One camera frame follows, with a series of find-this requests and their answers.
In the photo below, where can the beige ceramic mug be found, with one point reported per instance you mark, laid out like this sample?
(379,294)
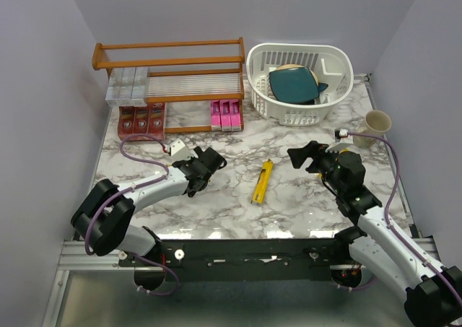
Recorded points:
(375,123)

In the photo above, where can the teal square plate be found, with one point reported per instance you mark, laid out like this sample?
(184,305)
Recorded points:
(293,86)

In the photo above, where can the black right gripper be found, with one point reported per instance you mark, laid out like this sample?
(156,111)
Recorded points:
(314,149)

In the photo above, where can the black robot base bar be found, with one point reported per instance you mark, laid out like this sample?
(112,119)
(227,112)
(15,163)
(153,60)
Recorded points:
(315,259)

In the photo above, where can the yellow toothpaste box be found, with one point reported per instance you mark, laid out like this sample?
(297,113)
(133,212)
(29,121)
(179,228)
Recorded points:
(262,183)

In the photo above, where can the silver toothpaste box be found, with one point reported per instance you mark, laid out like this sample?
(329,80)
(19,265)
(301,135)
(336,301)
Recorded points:
(114,85)
(140,86)
(127,81)

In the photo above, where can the orange wooden three-tier shelf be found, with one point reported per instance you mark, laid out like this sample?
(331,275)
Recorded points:
(185,76)

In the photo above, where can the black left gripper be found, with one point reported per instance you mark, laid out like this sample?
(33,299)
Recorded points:
(198,151)

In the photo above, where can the red 3D toothpaste box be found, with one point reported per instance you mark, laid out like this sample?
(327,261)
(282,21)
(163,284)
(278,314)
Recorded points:
(141,122)
(156,125)
(126,122)

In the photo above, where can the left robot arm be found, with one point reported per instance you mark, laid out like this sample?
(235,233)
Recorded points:
(104,217)

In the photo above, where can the large pink toothpaste box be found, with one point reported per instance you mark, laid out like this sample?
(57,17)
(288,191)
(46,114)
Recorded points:
(215,115)

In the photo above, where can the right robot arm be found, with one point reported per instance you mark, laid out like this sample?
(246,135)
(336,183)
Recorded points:
(429,290)

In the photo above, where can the white plastic basket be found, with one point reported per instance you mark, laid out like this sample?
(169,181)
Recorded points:
(330,64)

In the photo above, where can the beige round plate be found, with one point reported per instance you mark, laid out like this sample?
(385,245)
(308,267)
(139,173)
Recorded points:
(297,66)

